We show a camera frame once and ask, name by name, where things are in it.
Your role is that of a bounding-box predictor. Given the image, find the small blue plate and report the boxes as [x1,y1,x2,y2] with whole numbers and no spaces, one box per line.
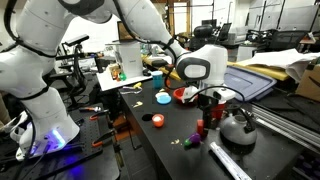
[156,94,173,106]

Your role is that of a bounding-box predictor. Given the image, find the orange cube block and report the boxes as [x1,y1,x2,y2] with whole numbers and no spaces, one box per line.
[196,119,205,136]

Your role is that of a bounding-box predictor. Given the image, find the small orange cup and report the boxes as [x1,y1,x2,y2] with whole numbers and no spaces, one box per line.
[151,113,166,129]

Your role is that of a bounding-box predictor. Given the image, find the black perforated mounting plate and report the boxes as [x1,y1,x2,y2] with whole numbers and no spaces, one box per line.
[0,103,121,180]

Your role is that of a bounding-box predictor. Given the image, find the blue plastic cup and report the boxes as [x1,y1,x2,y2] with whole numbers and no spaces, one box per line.
[151,70,164,90]

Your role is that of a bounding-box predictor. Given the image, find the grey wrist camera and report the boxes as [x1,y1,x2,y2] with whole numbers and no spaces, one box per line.
[181,85,201,104]

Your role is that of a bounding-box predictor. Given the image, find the black clamp orange handle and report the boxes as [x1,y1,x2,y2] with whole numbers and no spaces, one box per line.
[89,109,111,122]
[91,129,118,149]

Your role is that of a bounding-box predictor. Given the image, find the white paper sheets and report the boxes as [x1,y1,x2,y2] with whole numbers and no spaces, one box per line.
[235,48,320,84]

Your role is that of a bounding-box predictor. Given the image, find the white tube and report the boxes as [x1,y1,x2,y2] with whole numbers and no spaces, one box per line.
[208,141,253,180]

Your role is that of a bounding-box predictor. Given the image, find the black mesh chair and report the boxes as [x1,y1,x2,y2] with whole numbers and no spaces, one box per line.
[268,29,308,53]

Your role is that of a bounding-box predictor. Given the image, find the wooden table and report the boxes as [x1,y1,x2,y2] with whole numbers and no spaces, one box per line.
[141,53,291,83]

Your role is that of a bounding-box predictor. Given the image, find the silver clamp orange handle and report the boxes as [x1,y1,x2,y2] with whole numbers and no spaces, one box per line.
[78,105,103,113]

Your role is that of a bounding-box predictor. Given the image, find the grey kettle black handle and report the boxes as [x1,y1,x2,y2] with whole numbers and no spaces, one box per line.
[219,105,258,146]

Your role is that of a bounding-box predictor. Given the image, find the white board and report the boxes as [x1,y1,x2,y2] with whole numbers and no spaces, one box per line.
[96,68,153,93]

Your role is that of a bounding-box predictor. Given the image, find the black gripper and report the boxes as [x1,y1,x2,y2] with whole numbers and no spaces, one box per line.
[196,95,221,136]

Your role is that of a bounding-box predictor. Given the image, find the silver fork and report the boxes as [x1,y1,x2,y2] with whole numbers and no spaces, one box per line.
[119,88,143,95]

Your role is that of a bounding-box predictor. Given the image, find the small cream plate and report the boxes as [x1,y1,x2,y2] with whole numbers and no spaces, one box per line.
[154,91,170,99]

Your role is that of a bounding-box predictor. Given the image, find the black office chair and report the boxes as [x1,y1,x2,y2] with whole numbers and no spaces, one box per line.
[188,23,221,49]

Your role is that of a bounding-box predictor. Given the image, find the red plastic bowl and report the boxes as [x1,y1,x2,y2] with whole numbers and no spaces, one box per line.
[172,87,188,103]

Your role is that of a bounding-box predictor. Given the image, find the white box stand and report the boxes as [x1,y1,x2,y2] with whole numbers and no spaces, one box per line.
[114,41,144,79]

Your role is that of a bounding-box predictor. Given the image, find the dark blue bin lid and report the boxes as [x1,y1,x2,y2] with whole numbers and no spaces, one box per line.
[224,65,278,103]

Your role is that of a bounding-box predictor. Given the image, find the purple eggplant toy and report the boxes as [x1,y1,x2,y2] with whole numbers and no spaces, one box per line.
[183,132,202,148]

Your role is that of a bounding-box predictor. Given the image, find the cardboard box black tape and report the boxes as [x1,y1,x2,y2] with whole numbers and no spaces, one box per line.
[294,58,320,103]

